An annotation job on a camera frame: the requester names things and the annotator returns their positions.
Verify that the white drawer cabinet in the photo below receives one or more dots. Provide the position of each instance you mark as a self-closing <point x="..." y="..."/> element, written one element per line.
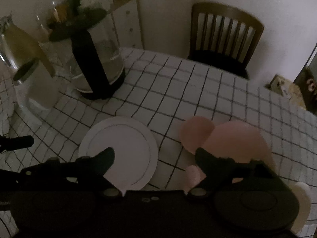
<point x="126" y="22"/>

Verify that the cream bowl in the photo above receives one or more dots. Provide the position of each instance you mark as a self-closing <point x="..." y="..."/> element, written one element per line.
<point x="299" y="207"/>

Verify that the white checked tablecloth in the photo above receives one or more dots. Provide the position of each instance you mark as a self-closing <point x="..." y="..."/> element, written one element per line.
<point x="161" y="92"/>

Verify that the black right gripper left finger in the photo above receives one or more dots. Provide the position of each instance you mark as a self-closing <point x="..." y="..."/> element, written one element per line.
<point x="91" y="170"/>

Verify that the pink plate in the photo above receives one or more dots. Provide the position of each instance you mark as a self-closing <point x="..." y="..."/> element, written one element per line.
<point x="245" y="145"/>

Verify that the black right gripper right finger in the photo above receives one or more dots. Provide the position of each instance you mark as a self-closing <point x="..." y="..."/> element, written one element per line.
<point x="219" y="173"/>

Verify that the glass electric kettle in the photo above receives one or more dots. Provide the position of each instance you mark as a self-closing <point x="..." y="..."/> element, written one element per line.
<point x="89" y="55"/>

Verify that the white plate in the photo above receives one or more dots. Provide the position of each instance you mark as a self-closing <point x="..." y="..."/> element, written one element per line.
<point x="136" y="151"/>

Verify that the dark wooden chair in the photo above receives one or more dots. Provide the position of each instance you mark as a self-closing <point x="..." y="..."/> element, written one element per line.
<point x="223" y="36"/>

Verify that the small pink saucer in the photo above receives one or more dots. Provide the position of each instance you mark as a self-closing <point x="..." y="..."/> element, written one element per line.
<point x="194" y="132"/>

